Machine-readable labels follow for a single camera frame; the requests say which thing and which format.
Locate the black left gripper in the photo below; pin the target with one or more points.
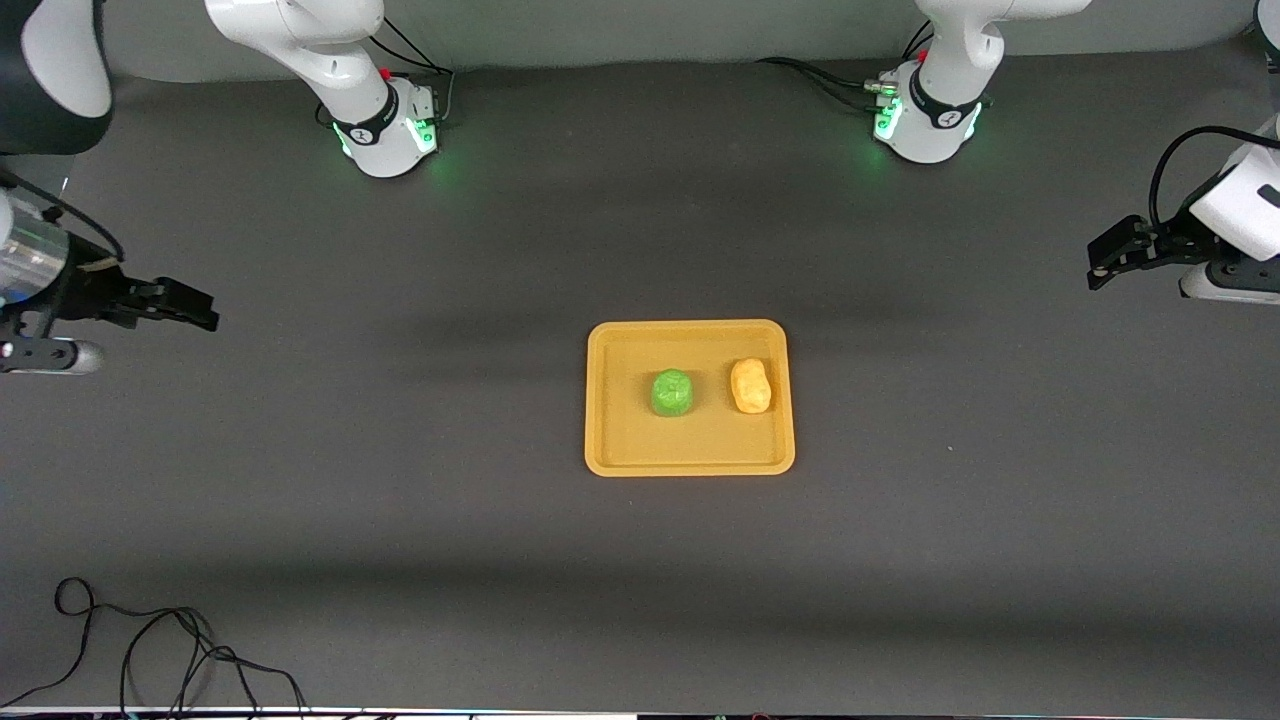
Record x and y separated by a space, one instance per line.
1172 246

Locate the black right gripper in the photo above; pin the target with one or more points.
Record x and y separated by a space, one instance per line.
82 291

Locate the yellow potato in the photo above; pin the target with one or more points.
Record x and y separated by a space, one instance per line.
751 386

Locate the green apple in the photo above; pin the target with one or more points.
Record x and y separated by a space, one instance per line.
672 393

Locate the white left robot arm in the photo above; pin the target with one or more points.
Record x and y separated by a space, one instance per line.
940 110

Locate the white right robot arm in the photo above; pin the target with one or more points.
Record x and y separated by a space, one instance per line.
300 40

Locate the yellow rectangular plastic tray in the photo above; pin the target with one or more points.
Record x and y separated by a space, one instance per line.
690 445

